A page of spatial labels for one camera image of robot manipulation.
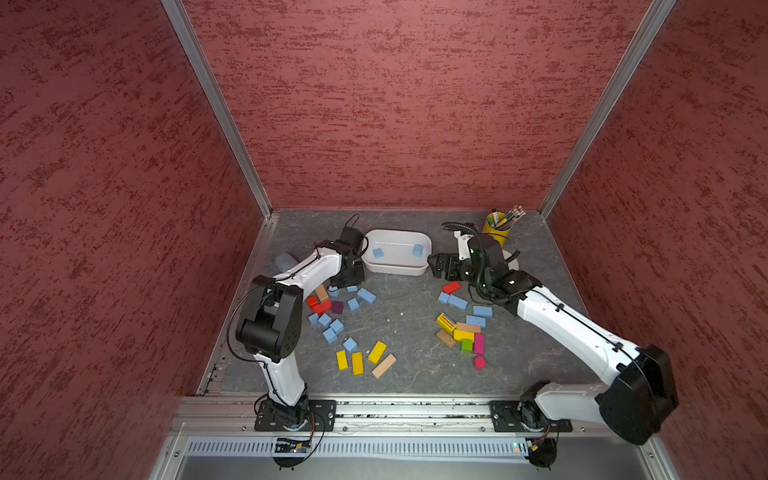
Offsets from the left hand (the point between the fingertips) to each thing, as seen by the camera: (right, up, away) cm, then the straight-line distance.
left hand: (352, 285), depth 93 cm
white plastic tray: (+15, +10, +14) cm, 23 cm away
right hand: (+26, +8, -12) cm, 30 cm away
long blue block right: (+33, -5, -1) cm, 34 cm away
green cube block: (+35, -16, -8) cm, 39 cm away
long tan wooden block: (+11, -21, -11) cm, 26 cm away
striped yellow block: (+29, -10, -5) cm, 32 cm away
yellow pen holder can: (+51, +16, +10) cm, 54 cm away
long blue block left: (+5, -3, +2) cm, 6 cm away
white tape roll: (+39, +9, -30) cm, 50 cm away
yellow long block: (+8, -18, -10) cm, 22 cm away
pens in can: (+52, +21, +7) cm, 57 cm away
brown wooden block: (+29, -15, -6) cm, 33 cm away
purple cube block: (-5, -7, +1) cm, 9 cm away
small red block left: (-13, -5, -1) cm, 14 cm away
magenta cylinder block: (+38, -20, -10) cm, 44 cm away
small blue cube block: (+8, +10, +14) cm, 19 cm away
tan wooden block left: (-11, -3, +3) cm, 11 cm away
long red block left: (-10, -7, -1) cm, 13 cm away
